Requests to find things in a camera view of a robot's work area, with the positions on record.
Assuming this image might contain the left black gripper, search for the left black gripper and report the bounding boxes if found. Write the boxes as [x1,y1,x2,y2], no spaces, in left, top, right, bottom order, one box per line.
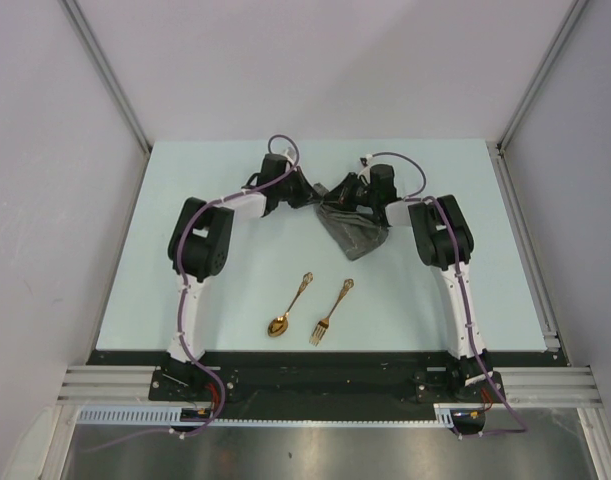
[276,167,324,210]

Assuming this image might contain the grey cloth napkin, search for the grey cloth napkin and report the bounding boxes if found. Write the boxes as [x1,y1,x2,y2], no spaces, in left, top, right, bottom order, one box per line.
[314,200,389,261]

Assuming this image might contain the gold spoon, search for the gold spoon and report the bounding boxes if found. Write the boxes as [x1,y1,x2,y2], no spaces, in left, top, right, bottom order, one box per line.
[267,272,314,338]

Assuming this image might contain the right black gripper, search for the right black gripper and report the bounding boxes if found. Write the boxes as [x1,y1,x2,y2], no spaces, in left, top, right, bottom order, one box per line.
[323,172,378,213]

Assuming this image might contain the gold fork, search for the gold fork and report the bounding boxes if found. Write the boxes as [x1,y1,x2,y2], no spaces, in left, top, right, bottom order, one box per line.
[309,278,354,346]

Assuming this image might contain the aluminium frame post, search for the aluminium frame post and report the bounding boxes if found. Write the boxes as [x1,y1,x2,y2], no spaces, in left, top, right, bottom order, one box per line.
[58,0,153,156]
[496,0,591,154]

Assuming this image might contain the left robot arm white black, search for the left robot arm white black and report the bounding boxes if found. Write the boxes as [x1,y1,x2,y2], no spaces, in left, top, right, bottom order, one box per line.
[161,147,318,400]

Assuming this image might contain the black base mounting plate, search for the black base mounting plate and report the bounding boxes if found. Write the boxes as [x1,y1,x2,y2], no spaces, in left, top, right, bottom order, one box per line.
[87,350,568,422]

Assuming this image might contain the right aluminium frame post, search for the right aluminium frame post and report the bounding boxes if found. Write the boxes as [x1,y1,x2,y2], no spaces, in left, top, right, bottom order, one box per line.
[496,0,591,154]

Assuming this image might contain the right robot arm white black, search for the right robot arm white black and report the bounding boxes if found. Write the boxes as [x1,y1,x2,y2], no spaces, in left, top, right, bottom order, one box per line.
[318,164,493,401]

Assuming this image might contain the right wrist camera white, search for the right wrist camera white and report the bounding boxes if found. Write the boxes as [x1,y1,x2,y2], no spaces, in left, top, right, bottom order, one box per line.
[360,154,374,174]

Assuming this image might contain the right aluminium side rail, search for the right aluminium side rail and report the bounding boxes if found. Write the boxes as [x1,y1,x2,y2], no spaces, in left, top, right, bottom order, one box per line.
[487,142,563,352]

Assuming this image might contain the white slotted cable duct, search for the white slotted cable duct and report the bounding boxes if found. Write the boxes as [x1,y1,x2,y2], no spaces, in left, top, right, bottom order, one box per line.
[77,403,486,430]

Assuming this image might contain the left aluminium frame post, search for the left aluminium frame post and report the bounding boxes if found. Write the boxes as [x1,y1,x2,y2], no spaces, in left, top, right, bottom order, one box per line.
[58,0,153,156]

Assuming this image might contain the front aluminium frame rail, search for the front aluminium frame rail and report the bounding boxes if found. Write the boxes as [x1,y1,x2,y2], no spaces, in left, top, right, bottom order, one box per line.
[57,366,603,408]

